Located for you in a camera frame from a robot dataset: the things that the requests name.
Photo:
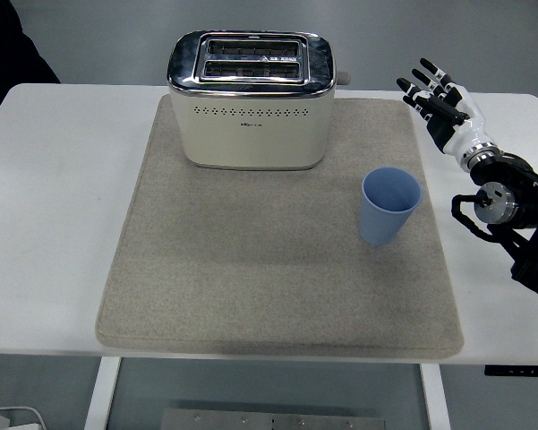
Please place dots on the person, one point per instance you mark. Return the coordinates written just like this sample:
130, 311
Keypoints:
4, 45

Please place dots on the black table control panel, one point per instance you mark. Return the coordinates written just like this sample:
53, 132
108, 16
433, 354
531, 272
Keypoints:
519, 371

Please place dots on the cream and chrome toaster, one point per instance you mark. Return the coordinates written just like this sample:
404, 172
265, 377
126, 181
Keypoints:
250, 139

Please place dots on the blue ribbed plastic cup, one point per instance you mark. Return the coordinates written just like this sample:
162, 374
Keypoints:
380, 224

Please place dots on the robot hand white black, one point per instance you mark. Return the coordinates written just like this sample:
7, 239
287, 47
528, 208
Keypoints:
467, 127

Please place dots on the white table leg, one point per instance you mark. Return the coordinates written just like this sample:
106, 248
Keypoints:
102, 394
435, 398

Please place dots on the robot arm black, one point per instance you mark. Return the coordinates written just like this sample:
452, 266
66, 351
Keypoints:
526, 188

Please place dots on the beige felt table mat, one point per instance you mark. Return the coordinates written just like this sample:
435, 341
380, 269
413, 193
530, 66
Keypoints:
273, 277

